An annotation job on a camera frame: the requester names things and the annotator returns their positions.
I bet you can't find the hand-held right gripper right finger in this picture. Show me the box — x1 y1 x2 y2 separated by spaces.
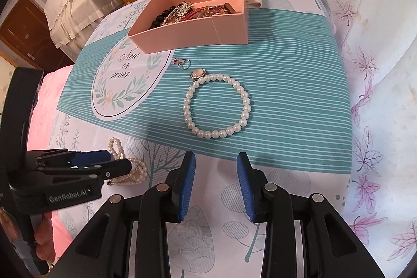
237 152 385 278

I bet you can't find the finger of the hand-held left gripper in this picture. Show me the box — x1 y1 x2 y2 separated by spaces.
36 149 112 167
35 158 133 182

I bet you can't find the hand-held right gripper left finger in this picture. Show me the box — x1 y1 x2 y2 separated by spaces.
58 151 197 278

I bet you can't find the small pearl necklace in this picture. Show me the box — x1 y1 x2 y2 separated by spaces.
107 137 149 187

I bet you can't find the pearl bracelet with oval charm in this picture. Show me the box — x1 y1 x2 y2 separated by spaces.
183 67 252 140

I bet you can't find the pink plastic box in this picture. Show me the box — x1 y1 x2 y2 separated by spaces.
128 0 249 54

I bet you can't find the black bead bracelet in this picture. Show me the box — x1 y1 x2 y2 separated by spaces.
150 4 178 29

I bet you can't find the gold leaf bracelet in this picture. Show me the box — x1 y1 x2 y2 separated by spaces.
163 1 193 25

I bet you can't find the red braided bracelet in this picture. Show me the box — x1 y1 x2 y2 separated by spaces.
184 6 212 21

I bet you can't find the red string bracelet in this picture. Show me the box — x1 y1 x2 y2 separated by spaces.
200 4 229 16

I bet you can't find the person's left hand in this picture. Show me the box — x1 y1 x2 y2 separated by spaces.
34 211 58 263

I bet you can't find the pink blanket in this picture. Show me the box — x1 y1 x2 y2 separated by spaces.
26 73 75 252

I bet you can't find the brown wooden cabinet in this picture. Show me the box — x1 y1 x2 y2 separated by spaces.
0 0 74 72

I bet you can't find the printed tablecloth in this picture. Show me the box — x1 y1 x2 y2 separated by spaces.
49 0 355 278

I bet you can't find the white leaf print cloth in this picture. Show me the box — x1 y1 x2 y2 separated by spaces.
313 0 417 265

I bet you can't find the small ring with red beads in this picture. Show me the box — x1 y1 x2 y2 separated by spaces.
174 57 193 70

